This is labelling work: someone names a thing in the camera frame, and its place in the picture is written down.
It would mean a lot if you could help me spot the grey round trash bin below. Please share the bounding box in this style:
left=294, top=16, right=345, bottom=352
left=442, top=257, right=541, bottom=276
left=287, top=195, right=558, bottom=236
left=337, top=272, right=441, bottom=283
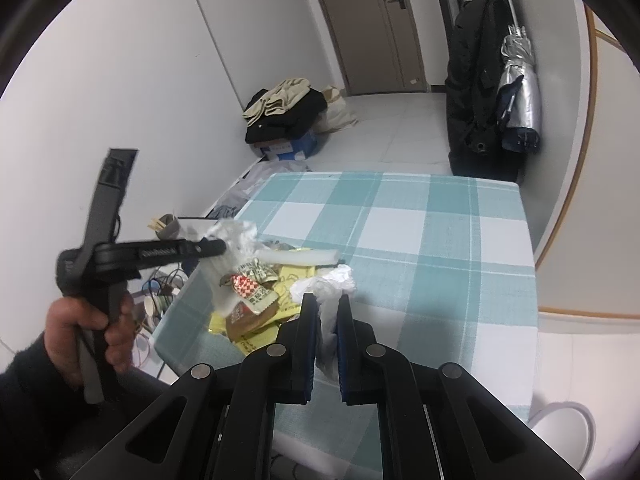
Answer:
left=527, top=401, right=596, bottom=472

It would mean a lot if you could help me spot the grey chopstick holder cup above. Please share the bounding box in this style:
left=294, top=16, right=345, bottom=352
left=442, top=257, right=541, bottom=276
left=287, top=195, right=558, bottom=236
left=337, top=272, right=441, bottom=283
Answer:
left=148, top=214, right=180, bottom=240

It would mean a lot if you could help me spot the person's left hand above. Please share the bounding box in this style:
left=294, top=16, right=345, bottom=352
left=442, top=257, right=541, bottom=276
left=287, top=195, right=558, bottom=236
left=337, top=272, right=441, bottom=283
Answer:
left=43, top=289, right=138, bottom=387

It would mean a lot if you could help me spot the pile of clothes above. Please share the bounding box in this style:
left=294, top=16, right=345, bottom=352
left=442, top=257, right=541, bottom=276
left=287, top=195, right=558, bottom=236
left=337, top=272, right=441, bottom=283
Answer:
left=243, top=78, right=328, bottom=144

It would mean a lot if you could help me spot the white wardrobe with gold trim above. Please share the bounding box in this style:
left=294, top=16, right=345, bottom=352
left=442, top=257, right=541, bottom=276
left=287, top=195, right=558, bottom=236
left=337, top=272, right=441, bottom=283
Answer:
left=536, top=9, right=639, bottom=322

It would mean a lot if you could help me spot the grey parcel bag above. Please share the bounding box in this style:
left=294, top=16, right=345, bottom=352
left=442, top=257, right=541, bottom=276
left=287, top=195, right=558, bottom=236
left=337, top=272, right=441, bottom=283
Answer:
left=234, top=160, right=309, bottom=197

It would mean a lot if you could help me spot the grey entrance door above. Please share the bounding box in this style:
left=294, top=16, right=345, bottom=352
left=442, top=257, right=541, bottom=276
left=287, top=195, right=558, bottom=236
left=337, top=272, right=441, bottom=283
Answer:
left=319, top=0, right=428, bottom=96

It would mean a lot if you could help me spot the silver folded umbrella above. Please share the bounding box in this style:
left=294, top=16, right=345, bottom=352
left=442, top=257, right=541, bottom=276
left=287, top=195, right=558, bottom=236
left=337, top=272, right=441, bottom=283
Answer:
left=496, top=0, right=541, bottom=154

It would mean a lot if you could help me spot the black jacket on hook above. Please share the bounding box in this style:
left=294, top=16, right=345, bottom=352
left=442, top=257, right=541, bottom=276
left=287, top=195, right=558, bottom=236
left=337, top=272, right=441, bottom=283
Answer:
left=445, top=0, right=524, bottom=182

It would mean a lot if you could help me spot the white canvas bag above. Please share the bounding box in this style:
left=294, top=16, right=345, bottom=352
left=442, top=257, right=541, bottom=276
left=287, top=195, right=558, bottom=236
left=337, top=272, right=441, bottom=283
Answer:
left=314, top=86, right=358, bottom=133

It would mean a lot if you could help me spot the red checkered snack wrapper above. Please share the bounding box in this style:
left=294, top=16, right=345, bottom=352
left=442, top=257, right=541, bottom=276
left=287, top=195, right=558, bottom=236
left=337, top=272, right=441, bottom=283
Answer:
left=220, top=273, right=278, bottom=314

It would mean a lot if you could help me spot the white tissue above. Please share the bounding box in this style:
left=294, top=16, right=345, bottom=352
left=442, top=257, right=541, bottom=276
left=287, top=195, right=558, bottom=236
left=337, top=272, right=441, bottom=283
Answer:
left=290, top=264, right=357, bottom=382

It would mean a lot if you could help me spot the blue cardboard box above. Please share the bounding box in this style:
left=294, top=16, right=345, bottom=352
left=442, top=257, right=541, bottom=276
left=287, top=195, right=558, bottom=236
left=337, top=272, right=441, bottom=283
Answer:
left=250, top=129, right=318, bottom=162

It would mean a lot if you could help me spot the white foam strip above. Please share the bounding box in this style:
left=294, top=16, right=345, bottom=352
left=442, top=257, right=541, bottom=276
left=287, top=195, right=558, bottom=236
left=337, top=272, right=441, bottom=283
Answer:
left=255, top=249, right=340, bottom=266

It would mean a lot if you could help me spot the white foam sheet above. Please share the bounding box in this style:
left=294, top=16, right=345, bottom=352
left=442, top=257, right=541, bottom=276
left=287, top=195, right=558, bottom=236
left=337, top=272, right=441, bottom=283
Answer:
left=198, top=219, right=259, bottom=318

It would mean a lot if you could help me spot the teal checked tablecloth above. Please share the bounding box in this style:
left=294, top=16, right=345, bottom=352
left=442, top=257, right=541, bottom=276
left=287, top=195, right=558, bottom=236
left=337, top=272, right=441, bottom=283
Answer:
left=154, top=172, right=538, bottom=479

